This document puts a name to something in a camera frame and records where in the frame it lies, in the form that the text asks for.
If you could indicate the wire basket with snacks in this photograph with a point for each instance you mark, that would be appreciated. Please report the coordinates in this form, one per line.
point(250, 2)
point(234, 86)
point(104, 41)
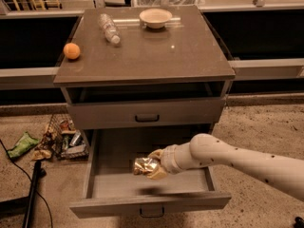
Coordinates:
point(68, 141)

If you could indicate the beige bowl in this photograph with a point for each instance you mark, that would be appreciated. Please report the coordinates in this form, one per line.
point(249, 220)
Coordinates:
point(155, 18)

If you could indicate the closed grey top drawer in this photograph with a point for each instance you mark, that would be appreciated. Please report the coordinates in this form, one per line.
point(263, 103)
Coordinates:
point(146, 113)

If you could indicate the black floor stand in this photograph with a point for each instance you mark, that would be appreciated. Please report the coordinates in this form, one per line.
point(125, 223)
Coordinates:
point(25, 205)

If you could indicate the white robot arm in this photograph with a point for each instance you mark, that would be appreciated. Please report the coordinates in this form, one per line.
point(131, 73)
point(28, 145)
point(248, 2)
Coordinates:
point(283, 173)

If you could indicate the brown snack bag on floor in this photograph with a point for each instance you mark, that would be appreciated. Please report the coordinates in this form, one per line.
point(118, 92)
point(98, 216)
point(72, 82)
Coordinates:
point(41, 154)

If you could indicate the grey drawer cabinet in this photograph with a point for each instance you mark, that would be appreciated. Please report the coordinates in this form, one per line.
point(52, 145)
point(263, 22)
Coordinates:
point(182, 60)

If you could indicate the clear plastic water bottle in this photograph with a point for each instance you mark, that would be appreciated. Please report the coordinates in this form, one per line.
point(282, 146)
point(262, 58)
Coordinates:
point(109, 29)

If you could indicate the green chip bag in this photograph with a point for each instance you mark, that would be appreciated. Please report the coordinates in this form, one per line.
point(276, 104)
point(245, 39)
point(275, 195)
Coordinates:
point(23, 145)

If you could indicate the open grey middle drawer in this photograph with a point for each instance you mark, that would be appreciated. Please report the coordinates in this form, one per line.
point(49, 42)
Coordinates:
point(111, 188)

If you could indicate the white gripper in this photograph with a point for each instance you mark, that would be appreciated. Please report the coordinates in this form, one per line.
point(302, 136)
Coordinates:
point(170, 159)

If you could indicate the orange ball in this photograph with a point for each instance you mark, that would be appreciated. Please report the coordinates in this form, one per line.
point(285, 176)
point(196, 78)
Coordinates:
point(71, 51)

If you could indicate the crushed orange can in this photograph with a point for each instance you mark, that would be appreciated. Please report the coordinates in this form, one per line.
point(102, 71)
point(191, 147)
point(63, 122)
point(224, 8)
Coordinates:
point(144, 166)

